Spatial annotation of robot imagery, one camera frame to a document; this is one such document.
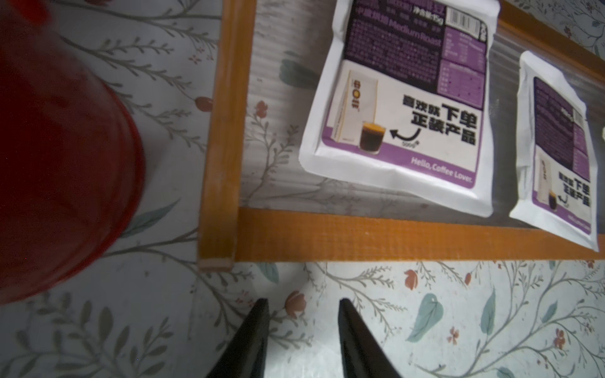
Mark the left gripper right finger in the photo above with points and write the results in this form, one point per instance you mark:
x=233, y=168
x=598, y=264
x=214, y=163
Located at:
x=361, y=354

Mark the red cup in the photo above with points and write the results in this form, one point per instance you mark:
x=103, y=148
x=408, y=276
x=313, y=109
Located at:
x=72, y=160

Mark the wooden two-tier shelf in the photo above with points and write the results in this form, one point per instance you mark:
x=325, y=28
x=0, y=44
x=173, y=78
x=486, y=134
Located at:
x=228, y=232

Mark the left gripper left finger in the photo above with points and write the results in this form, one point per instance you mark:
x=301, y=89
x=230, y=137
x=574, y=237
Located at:
x=245, y=356

